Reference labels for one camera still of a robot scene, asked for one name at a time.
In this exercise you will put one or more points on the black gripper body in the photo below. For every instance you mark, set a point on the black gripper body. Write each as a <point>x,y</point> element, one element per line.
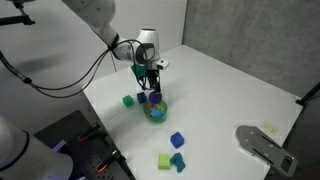
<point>153,76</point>

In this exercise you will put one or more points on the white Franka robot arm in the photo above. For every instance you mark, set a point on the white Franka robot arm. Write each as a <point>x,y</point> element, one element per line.
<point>93,13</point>

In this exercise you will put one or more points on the green bowl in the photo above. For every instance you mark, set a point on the green bowl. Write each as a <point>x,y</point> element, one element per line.
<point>163,116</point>

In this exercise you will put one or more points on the yellow toy piece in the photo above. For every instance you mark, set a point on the yellow toy piece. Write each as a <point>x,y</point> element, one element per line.
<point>161,106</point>

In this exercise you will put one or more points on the orange toy piece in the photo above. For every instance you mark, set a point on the orange toy piece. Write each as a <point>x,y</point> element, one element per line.
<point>150,106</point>

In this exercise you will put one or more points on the light blue toy piece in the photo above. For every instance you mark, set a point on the light blue toy piece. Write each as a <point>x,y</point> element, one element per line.
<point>156,112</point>

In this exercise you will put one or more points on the green cube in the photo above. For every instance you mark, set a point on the green cube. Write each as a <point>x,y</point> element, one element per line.
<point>128,101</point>

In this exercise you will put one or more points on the bright blue cube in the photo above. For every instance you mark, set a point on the bright blue cube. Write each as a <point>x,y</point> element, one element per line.
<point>177,140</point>

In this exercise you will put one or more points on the lime green block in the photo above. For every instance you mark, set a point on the lime green block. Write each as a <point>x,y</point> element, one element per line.
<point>164,161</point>

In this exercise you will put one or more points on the black orange clamp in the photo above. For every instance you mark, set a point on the black orange clamp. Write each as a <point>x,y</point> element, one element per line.
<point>108,161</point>
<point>88,133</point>

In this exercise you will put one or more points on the teal toy figure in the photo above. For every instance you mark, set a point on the teal toy figure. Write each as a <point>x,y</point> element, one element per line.
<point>178,162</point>

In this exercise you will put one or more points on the black perforated board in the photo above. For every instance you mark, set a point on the black perforated board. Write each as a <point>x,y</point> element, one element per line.
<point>83,156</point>

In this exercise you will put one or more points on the grey metal plate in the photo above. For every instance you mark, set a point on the grey metal plate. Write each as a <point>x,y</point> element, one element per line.
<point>263,148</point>

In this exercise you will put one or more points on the black mounting bar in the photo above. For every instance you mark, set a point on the black mounting bar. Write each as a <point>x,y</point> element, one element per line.
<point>16,20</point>

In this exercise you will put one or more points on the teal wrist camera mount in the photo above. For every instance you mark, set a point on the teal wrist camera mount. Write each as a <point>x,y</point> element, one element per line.
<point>139,70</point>

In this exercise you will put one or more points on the black camera stand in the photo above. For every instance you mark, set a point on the black camera stand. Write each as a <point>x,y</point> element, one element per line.
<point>308,95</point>

